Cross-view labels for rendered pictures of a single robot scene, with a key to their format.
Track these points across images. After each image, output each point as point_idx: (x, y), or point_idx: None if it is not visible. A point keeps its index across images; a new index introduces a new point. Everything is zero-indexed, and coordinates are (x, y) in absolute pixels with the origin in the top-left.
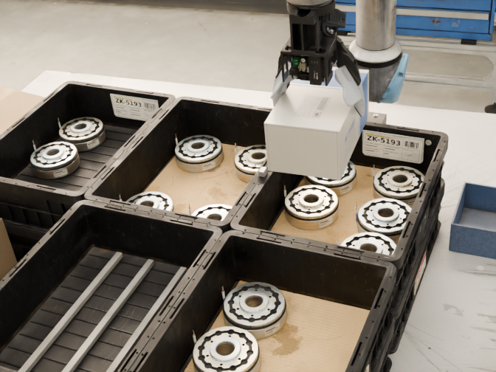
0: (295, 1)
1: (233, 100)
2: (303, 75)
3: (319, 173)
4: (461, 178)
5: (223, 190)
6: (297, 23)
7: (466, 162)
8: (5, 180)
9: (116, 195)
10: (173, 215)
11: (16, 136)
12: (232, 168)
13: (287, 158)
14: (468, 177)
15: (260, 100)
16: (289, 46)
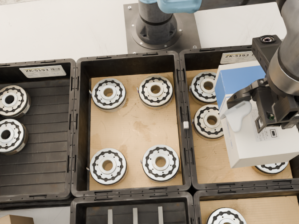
0: (295, 94)
1: (80, 8)
2: (276, 125)
3: (273, 162)
4: (254, 36)
5: (142, 122)
6: (296, 110)
7: (250, 22)
8: (0, 199)
9: (82, 166)
10: (148, 190)
11: None
12: (137, 98)
13: (250, 163)
14: (257, 34)
15: (98, 2)
16: (269, 112)
